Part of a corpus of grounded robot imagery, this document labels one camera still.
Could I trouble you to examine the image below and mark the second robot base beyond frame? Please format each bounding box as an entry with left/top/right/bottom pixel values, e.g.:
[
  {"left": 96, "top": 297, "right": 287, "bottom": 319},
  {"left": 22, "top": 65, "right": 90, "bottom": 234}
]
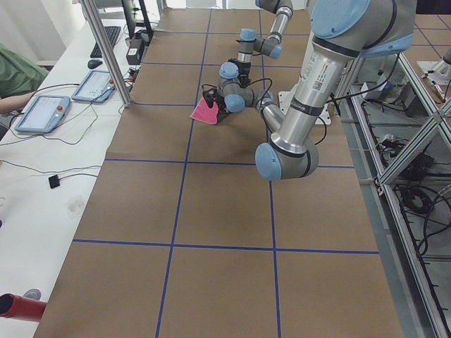
[{"left": 417, "top": 49, "right": 450, "bottom": 103}]

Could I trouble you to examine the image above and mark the pink and grey towel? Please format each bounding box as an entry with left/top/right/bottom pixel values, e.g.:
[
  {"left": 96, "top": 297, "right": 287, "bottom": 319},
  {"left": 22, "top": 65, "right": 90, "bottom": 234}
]
[{"left": 190, "top": 98, "right": 229, "bottom": 125}]

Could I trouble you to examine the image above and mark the aluminium frame rail structure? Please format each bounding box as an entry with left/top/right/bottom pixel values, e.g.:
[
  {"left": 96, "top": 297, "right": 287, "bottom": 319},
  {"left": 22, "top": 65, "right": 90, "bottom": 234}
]
[{"left": 340, "top": 46, "right": 450, "bottom": 337}]

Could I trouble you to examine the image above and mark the person in green shirt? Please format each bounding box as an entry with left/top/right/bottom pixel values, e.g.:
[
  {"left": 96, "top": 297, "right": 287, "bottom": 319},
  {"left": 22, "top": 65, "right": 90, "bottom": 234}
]
[{"left": 1, "top": 44, "right": 49, "bottom": 115}]

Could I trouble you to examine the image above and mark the aluminium frame post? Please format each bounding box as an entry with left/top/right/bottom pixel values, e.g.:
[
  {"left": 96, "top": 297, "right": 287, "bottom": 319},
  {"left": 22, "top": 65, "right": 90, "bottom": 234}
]
[{"left": 79, "top": 0, "right": 131, "bottom": 108}]

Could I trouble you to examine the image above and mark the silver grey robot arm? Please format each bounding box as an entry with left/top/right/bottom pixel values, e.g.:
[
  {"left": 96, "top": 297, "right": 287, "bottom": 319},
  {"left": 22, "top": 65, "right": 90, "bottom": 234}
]
[
  {"left": 228, "top": 0, "right": 293, "bottom": 87},
  {"left": 203, "top": 1, "right": 417, "bottom": 181}
]

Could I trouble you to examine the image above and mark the black keyboard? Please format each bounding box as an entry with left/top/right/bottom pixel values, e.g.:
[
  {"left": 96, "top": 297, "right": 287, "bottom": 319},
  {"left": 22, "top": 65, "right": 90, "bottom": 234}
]
[{"left": 89, "top": 25, "right": 122, "bottom": 59}]

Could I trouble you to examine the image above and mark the black box with label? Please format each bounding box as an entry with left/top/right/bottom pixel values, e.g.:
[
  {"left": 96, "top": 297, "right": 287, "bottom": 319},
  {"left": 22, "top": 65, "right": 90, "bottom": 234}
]
[{"left": 126, "top": 38, "right": 145, "bottom": 65}]

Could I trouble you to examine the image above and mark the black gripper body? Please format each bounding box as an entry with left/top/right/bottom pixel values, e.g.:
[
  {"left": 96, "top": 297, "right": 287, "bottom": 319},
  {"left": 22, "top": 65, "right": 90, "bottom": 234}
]
[
  {"left": 228, "top": 58, "right": 251, "bottom": 87},
  {"left": 207, "top": 88, "right": 229, "bottom": 115}
]

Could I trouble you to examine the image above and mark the black computer mouse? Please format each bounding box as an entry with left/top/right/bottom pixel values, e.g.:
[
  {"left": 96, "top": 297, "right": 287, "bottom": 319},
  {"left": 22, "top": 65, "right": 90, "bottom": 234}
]
[{"left": 87, "top": 59, "right": 103, "bottom": 70}]

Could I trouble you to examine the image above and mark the red cylinder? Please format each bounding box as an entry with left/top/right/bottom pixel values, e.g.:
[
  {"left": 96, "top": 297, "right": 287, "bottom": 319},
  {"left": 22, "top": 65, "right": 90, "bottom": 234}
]
[{"left": 1, "top": 294, "right": 47, "bottom": 323}]

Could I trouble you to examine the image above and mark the black monitor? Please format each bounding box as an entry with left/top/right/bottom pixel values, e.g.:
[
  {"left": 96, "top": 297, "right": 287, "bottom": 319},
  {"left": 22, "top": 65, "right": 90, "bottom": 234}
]
[{"left": 121, "top": 0, "right": 154, "bottom": 44}]

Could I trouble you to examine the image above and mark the near blue teach pendant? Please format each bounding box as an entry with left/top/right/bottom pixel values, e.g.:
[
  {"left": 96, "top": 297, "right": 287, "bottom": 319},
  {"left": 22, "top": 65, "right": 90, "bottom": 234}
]
[{"left": 14, "top": 95, "right": 71, "bottom": 134}]

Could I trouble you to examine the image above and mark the small black square puck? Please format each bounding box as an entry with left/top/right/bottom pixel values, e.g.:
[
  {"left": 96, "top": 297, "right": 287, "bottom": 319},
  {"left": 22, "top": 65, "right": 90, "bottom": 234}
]
[{"left": 48, "top": 174, "right": 61, "bottom": 189}]

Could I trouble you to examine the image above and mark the far blue teach pendant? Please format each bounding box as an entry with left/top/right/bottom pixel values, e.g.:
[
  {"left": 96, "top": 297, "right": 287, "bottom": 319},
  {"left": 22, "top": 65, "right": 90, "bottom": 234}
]
[{"left": 71, "top": 70, "right": 115, "bottom": 104}]

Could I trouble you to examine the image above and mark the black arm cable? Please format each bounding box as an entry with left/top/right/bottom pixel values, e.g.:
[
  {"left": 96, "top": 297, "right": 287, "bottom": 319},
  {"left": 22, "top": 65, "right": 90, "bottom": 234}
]
[{"left": 201, "top": 77, "right": 274, "bottom": 103}]

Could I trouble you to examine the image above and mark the blue teach pendant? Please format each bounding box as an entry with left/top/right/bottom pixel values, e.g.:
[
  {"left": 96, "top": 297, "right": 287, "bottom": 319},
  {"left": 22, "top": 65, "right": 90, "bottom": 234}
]
[
  {"left": 71, "top": 70, "right": 115, "bottom": 104},
  {"left": 14, "top": 95, "right": 71, "bottom": 134}
]

